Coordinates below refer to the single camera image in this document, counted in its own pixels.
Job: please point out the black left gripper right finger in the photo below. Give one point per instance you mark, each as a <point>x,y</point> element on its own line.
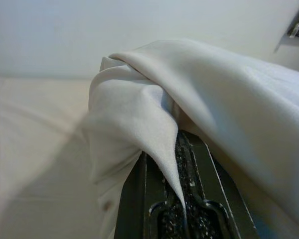
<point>210,199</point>

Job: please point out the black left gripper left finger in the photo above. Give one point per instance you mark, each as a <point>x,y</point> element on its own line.
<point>139,211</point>

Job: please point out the white pillow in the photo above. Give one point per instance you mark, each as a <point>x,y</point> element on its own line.
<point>214,94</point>

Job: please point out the bed with cream sheet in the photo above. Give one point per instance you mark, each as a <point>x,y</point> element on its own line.
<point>32,149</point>

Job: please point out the dark metal frame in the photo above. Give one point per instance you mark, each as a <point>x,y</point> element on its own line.
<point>297,22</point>

